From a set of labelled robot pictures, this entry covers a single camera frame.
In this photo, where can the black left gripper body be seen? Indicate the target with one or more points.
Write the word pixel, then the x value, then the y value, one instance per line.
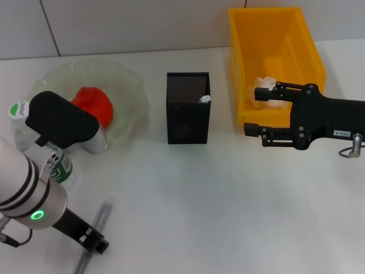
pixel 68 224

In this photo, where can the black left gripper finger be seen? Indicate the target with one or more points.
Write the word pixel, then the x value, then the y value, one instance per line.
pixel 95 235
pixel 101 247

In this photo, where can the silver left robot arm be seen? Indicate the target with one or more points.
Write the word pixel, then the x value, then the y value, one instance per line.
pixel 22 188

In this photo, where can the green pen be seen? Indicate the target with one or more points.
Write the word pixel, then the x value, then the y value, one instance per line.
pixel 204 99

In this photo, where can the white paper ball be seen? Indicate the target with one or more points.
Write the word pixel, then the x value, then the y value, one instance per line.
pixel 268 81

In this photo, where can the orange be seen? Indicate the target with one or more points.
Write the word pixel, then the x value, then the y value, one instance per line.
pixel 99 105

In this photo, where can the pale green glass fruit plate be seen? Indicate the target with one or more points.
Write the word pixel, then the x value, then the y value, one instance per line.
pixel 128 85

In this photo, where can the black mesh pen holder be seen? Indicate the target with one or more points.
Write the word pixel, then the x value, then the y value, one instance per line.
pixel 186 122

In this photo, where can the clear bottle with green label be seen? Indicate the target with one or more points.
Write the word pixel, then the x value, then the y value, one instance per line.
pixel 18 109

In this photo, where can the grey pen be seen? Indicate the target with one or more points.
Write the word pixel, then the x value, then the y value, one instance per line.
pixel 104 211

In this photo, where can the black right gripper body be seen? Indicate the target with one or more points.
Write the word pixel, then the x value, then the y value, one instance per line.
pixel 322 117

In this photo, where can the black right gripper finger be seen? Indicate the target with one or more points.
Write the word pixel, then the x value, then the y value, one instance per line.
pixel 252 129
pixel 263 94

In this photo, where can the yellow plastic bin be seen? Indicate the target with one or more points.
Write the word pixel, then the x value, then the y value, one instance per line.
pixel 256 42

